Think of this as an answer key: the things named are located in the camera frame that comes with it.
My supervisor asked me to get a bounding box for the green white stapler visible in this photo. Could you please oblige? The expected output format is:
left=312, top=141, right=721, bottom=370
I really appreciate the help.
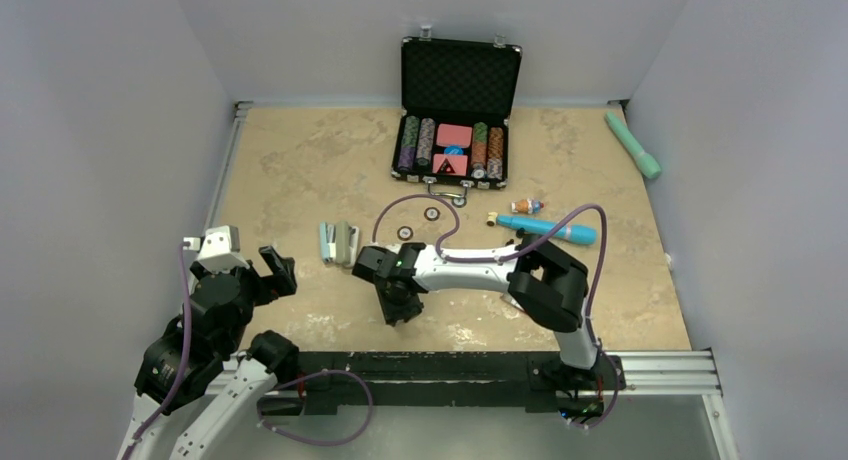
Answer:
left=334, top=221, right=360, bottom=268

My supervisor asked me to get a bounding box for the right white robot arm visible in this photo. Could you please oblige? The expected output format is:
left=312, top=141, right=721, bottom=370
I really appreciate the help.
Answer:
left=352, top=235, right=601, bottom=387

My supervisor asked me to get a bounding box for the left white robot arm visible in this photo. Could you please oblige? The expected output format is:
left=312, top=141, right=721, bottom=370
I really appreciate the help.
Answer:
left=120, top=234, right=299, bottom=459

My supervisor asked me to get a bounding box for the pink card deck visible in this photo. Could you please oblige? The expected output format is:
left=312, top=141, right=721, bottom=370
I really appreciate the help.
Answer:
left=432, top=153, right=468, bottom=176
left=435, top=123, right=473, bottom=149

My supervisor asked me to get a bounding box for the blue dealer button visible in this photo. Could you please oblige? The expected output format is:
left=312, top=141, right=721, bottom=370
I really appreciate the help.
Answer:
left=444, top=145, right=464, bottom=155

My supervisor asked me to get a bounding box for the small colourful figurine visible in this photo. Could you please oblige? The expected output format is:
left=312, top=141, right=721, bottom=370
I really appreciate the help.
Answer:
left=510, top=198, right=545, bottom=215

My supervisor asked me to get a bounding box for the blue pen tool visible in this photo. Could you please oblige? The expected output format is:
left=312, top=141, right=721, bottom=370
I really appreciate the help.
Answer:
left=494, top=215, right=597, bottom=245

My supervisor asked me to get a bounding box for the black poker chip case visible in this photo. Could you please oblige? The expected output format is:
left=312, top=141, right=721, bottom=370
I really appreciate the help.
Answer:
left=390, top=36, right=523, bottom=190

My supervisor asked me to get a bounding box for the mint green cylinder tool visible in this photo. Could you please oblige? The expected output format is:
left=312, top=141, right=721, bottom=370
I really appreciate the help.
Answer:
left=604, top=112, right=662, bottom=180

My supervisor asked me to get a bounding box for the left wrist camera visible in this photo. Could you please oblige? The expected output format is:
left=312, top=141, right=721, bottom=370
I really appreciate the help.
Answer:
left=182, top=225, right=247, bottom=273

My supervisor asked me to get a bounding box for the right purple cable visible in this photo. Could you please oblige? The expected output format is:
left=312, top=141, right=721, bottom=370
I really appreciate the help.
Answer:
left=370, top=193, right=624, bottom=432

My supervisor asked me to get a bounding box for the purple cable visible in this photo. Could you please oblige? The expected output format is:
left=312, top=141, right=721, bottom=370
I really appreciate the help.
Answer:
left=122, top=241, right=376, bottom=460
left=370, top=193, right=624, bottom=432

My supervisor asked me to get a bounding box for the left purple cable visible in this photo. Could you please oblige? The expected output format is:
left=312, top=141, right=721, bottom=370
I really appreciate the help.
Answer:
left=122, top=241, right=376, bottom=460

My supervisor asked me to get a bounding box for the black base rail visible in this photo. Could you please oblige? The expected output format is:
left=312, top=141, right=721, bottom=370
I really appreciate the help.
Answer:
left=259, top=351, right=626, bottom=419

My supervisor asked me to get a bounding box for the aluminium frame rail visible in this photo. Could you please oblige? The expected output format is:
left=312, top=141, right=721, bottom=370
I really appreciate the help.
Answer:
left=119, top=101, right=740, bottom=460

